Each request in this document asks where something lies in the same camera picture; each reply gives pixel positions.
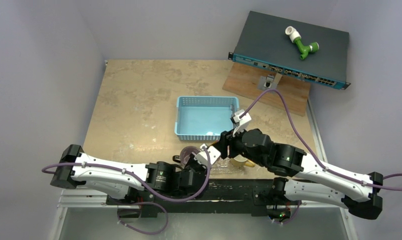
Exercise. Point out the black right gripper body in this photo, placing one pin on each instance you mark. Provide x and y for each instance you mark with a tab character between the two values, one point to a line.
224	144

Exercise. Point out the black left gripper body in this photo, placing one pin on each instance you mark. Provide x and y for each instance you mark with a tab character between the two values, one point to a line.
193	165

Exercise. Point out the yellow mug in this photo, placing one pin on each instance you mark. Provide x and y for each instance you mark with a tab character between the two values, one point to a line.
240	161

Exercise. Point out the purple mug black handle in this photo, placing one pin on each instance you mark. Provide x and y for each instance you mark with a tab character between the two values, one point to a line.
185	155

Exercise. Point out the textured clear oval tray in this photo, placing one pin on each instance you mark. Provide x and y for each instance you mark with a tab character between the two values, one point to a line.
224	166

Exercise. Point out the light blue perforated basket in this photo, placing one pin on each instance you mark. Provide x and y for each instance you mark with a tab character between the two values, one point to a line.
203	118

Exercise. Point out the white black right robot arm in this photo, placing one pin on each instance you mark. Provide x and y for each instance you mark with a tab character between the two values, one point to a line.
300	177

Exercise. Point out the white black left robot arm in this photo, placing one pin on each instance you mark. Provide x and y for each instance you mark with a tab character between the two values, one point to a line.
163	180

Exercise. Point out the green white pipe fitting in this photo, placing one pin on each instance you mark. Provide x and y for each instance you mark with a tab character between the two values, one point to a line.
296	39

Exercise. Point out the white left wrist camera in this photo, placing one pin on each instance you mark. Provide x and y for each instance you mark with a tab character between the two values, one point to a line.
208	155

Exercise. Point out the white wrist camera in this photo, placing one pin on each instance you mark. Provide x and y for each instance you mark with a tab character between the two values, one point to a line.
208	155
240	120

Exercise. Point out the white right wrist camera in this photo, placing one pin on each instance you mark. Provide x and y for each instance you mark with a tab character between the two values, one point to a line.
240	120

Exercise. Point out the black metal base frame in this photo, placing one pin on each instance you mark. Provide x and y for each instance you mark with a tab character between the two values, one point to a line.
256	197

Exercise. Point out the grey metal camera mount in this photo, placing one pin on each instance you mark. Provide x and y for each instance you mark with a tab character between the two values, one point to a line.
269	82

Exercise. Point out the dark grey network switch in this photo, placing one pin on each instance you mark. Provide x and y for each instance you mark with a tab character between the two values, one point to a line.
264	45

